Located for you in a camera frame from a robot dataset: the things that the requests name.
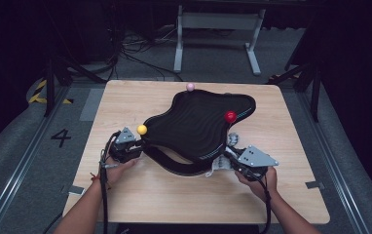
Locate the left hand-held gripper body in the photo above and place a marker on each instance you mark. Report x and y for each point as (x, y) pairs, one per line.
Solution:
(124, 146)

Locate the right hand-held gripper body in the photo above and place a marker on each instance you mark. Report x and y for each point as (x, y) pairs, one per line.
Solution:
(255, 161)

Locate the white grey patterned cloth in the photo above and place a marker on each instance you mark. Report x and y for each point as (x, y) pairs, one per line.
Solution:
(221, 164)

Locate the yellow ball knob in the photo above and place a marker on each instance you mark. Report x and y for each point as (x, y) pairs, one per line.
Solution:
(141, 129)

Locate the red ball knob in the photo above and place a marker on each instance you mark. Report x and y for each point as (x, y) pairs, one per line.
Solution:
(230, 116)

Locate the black wavy tray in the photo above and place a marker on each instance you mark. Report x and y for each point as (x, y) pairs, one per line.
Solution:
(193, 126)

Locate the pink ball knob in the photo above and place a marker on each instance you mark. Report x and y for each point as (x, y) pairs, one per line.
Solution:
(190, 86)

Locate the person's left hand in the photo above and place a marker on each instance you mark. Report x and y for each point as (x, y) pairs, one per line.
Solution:
(114, 170)

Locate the person's right hand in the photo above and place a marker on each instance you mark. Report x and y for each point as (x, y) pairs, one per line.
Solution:
(265, 188)

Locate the round black table grommet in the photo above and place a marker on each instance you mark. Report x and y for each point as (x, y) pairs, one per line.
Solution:
(228, 94)

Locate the yellow black hazard tape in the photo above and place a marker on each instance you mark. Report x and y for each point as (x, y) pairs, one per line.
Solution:
(278, 77)

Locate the black tripod stand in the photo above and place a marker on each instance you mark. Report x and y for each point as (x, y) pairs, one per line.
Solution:
(50, 84)
(315, 91)

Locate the grey metal stand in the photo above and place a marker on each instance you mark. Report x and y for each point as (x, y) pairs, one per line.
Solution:
(219, 21)

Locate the metal floor rail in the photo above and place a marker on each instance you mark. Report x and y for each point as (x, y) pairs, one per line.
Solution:
(330, 156)
(15, 175)

